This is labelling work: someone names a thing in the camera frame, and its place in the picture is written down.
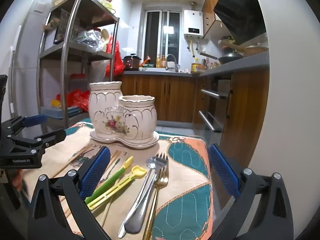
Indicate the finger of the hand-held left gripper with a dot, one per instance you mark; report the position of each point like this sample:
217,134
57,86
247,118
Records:
57,135
35,120

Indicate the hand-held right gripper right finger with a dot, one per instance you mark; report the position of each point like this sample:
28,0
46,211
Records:
223,170

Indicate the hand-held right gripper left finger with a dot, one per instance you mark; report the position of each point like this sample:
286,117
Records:
96,172

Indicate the green yellow plastic fork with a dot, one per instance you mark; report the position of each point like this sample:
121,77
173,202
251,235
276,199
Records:
112,177

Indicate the yellow plastic spoon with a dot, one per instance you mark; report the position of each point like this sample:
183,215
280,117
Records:
138,172

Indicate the gold fork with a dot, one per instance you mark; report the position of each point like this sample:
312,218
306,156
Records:
162,180

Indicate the large silver spoon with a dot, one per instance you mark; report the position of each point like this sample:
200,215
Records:
135,222

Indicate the silver fork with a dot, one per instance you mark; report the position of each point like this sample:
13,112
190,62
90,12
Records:
160,161

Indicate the floral ceramic utensil holder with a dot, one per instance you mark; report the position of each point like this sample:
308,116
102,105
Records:
140,120

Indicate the person's left hand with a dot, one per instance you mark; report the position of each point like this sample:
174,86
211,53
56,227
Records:
19,178

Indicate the blue plastic tray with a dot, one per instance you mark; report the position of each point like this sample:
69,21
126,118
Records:
55,112

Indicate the printed quilted cloth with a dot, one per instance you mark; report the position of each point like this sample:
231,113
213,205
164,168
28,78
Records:
190,160

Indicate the crumpled red plastic bag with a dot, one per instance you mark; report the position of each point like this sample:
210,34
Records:
77,98

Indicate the red lidded container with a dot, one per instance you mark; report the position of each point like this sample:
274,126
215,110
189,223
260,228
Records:
76,81

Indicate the cream ceramic holder tray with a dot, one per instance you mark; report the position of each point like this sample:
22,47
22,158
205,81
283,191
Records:
150,143

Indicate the white refrigerator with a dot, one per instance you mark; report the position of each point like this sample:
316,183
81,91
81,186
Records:
27,55

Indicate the built-in steel oven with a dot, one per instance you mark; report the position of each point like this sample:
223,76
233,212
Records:
215,105

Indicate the metal shelf rack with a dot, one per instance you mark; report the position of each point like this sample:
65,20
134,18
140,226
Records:
66,55

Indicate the wooden base cabinets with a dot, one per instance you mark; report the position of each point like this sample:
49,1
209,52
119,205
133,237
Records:
172,97

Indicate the hanging red plastic bag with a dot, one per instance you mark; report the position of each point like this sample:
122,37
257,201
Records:
115,60

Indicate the clear plastic bag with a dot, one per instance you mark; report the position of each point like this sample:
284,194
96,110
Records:
88,40

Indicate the grey kitchen countertop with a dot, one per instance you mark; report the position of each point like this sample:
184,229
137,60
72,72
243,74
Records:
225,70

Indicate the dark red rice cooker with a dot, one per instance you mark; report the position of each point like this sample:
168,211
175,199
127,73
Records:
131,62

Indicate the yellow oil bottle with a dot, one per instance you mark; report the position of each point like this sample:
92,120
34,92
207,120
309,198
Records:
195,66

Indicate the black wok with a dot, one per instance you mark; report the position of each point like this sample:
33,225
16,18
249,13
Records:
228,58

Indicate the metal faucet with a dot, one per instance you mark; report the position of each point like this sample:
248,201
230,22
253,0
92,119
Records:
172,60

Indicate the pan with lid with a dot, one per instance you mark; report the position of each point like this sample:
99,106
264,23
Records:
255,50

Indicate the kitchen window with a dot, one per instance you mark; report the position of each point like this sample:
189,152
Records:
152,37

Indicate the white water heater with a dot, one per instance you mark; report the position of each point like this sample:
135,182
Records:
193,22

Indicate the black range hood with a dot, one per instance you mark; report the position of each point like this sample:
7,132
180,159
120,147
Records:
240,12

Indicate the white wall switch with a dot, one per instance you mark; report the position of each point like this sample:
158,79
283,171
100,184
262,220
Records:
38,7

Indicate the wooden wall cabinet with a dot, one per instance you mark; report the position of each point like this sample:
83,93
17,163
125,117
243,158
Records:
208,7

